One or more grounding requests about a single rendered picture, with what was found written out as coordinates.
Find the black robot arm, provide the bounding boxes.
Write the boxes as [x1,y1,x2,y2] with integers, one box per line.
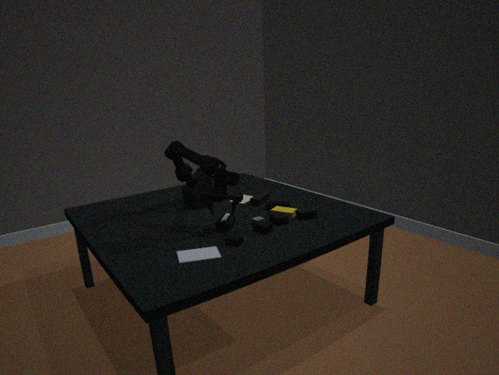
[164,141,239,202]

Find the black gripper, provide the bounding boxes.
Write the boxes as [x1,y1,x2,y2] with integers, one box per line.
[200,183,243,216]

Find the yellow rectangular block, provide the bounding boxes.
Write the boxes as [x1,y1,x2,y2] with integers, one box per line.
[271,206,298,219]

